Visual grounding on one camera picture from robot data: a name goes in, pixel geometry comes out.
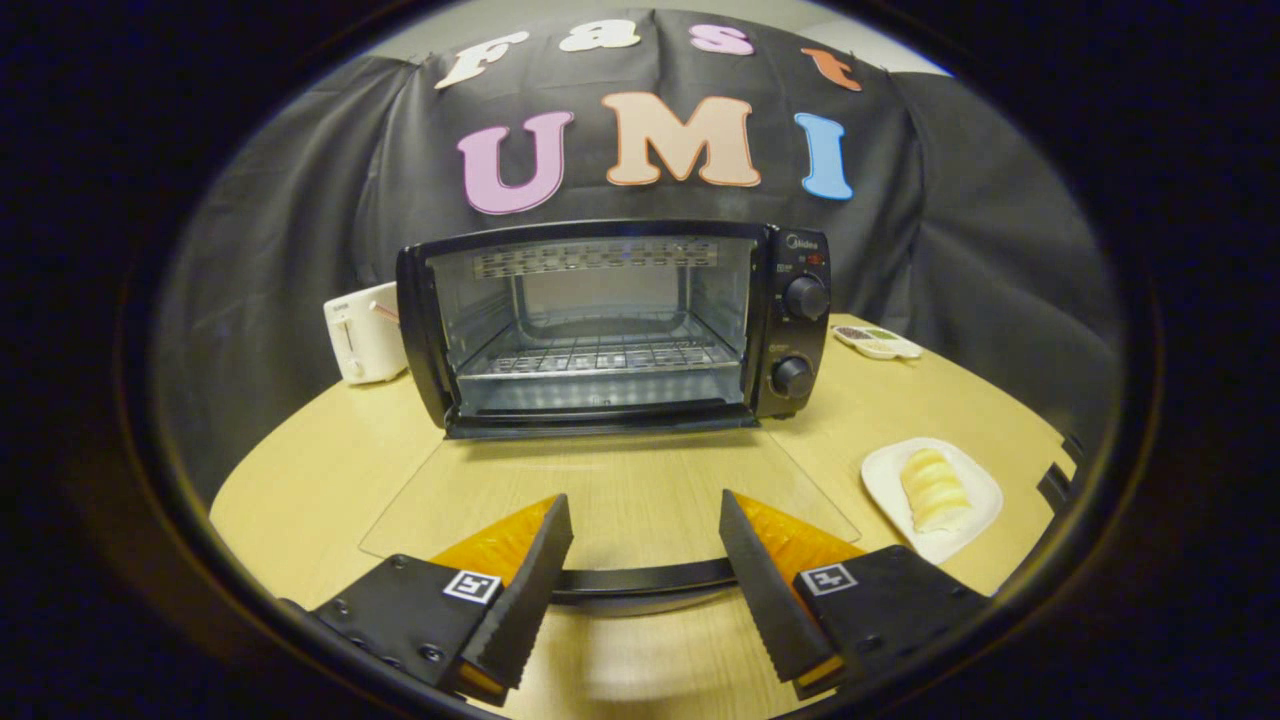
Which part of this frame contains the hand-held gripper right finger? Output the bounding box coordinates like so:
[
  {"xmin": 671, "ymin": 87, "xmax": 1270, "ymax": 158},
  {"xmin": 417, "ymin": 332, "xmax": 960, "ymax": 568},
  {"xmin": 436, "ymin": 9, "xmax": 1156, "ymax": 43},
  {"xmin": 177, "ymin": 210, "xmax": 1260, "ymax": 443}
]
[{"xmin": 718, "ymin": 489, "xmax": 993, "ymax": 702}]

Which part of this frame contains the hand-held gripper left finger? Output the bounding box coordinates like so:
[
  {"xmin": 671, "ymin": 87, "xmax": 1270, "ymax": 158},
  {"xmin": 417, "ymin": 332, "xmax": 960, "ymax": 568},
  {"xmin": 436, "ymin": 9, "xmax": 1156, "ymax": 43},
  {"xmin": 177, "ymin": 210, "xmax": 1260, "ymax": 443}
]
[{"xmin": 283, "ymin": 493, "xmax": 575, "ymax": 709}]

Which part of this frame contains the pale sliced bread roll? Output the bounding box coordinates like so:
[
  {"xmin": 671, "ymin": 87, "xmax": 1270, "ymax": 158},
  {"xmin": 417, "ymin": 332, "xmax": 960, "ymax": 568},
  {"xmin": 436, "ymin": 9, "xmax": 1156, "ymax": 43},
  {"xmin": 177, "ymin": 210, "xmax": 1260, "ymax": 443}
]
[{"xmin": 899, "ymin": 447, "xmax": 974, "ymax": 535}]

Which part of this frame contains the black toaster oven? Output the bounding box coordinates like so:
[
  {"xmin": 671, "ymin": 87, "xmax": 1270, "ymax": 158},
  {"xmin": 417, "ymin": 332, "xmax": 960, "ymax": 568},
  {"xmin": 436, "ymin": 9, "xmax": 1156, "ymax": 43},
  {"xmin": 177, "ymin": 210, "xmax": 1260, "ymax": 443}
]
[{"xmin": 358, "ymin": 219, "xmax": 863, "ymax": 617}]

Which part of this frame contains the white pop-up toaster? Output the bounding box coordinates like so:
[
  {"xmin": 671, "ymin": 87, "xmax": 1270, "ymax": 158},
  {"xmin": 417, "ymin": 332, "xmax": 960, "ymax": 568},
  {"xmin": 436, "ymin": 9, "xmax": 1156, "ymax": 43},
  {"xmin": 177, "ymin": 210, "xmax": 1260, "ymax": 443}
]
[{"xmin": 323, "ymin": 281, "xmax": 410, "ymax": 387}]

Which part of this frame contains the white square plate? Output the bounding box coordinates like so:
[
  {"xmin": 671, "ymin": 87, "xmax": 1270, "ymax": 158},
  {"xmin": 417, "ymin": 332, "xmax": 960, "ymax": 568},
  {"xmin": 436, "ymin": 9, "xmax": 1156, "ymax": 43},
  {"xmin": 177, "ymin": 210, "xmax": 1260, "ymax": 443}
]
[{"xmin": 860, "ymin": 436, "xmax": 1005, "ymax": 567}]

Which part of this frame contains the small white compartment tray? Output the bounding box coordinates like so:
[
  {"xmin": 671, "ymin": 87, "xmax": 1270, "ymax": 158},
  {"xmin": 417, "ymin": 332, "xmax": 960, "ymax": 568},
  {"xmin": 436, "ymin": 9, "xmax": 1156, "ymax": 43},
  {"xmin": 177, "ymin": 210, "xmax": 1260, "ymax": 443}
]
[{"xmin": 829, "ymin": 322, "xmax": 924, "ymax": 363}]

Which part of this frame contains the black chair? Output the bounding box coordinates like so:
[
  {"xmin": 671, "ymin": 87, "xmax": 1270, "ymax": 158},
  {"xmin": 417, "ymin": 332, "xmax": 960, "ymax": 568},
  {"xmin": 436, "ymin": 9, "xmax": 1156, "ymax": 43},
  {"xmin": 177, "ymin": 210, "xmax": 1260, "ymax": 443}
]
[{"xmin": 1035, "ymin": 432, "xmax": 1088, "ymax": 517}]

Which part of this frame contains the black backdrop cloth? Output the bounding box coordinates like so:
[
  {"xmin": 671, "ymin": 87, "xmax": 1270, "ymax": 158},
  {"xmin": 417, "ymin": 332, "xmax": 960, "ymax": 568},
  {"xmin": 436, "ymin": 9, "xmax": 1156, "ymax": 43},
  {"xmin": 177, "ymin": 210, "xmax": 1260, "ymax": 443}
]
[{"xmin": 150, "ymin": 8, "xmax": 1123, "ymax": 506}]

